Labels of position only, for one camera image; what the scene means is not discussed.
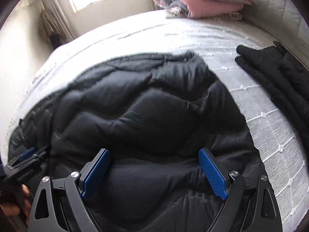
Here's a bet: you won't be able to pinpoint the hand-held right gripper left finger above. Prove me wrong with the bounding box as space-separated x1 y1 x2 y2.
27 148 111 232

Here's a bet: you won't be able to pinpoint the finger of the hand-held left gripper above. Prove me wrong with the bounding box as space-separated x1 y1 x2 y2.
7 144 50 170

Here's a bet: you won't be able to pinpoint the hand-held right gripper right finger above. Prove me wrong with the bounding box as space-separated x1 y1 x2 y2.
198 147 283 232

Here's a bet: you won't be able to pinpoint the black quilted puffer jacket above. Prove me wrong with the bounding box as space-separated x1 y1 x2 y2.
7 50 271 232

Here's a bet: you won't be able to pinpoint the folded black clothes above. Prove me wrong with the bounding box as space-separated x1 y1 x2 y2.
235 41 309 141

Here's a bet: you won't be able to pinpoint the person's left hand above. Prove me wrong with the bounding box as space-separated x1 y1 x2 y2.
0 184 33 219

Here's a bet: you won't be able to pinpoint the hanging brown coat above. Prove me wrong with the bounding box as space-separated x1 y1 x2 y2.
39 9 61 47

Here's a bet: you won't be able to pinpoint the bed with white grid bedspread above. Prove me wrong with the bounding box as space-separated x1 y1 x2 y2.
0 9 309 232

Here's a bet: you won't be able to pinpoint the grey patterned curtain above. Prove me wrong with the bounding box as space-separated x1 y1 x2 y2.
38 0 76 43

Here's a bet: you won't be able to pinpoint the white beaded cushion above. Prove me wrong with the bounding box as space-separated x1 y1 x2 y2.
212 11 243 22

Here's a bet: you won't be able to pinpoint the folded pink and grey quilt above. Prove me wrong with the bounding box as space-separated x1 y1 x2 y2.
149 0 251 19

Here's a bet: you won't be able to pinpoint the grey padded headboard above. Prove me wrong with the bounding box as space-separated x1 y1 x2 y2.
241 0 309 55

